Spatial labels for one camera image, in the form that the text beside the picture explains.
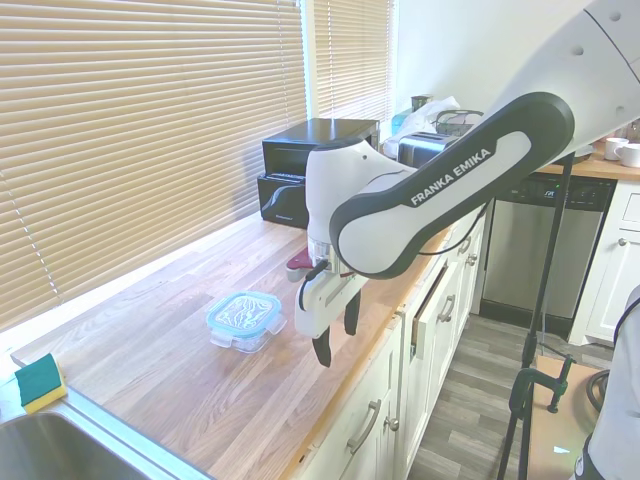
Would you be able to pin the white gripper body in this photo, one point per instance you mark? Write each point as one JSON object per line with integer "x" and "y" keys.
{"x": 320, "y": 305}

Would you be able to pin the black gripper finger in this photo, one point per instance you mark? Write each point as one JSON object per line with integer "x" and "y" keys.
{"x": 324, "y": 352}
{"x": 352, "y": 317}

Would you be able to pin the teal-rimmed clear container lid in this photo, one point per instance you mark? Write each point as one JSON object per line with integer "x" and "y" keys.
{"x": 245, "y": 310}

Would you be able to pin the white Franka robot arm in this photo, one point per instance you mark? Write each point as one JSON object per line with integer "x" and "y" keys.
{"x": 450, "y": 190}

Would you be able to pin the clear glass food container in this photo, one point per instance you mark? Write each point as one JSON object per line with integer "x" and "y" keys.
{"x": 250, "y": 344}

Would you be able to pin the white kitchen base cabinet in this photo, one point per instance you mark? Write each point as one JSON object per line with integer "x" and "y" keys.
{"x": 440, "y": 360}

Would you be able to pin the black countertop appliance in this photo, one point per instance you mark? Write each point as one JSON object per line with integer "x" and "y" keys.
{"x": 280, "y": 200}

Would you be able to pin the black toaster oven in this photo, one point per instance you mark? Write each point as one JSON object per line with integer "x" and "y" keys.
{"x": 310, "y": 135}

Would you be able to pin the stainless steel dishwasher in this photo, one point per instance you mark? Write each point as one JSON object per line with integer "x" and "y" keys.
{"x": 520, "y": 250}

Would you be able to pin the green metal clamp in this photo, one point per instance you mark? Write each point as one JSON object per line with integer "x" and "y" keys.
{"x": 522, "y": 382}

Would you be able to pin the silver toaster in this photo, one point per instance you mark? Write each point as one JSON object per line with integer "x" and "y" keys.
{"x": 425, "y": 147}

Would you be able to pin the teal glass jar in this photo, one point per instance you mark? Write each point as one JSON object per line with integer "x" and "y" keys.
{"x": 400, "y": 124}

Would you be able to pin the white plastic bag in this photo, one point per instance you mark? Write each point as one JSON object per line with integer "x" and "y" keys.
{"x": 430, "y": 112}

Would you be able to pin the dark glass jar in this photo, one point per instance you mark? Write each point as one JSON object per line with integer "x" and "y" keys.
{"x": 421, "y": 102}

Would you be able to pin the brown wooden floor board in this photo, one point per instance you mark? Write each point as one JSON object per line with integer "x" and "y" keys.
{"x": 560, "y": 440}

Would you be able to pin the wide beige window blind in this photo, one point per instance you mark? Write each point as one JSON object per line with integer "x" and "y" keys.
{"x": 150, "y": 125}

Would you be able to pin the narrow beige window blind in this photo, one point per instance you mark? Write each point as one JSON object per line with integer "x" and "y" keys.
{"x": 352, "y": 55}

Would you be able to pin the white narrow side cabinet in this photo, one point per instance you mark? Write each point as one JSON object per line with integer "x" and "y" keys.
{"x": 617, "y": 270}

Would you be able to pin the stainless steel sink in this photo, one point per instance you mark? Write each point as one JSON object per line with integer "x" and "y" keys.
{"x": 55, "y": 450}

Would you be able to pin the green and yellow sponge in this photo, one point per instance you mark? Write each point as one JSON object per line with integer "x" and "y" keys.
{"x": 39, "y": 382}

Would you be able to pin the small white mug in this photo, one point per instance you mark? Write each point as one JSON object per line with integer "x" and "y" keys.
{"x": 614, "y": 149}

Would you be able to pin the large white mug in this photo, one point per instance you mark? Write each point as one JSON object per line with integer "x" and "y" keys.
{"x": 630, "y": 156}

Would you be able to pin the black camera tripod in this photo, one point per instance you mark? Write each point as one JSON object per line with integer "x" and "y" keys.
{"x": 537, "y": 320}

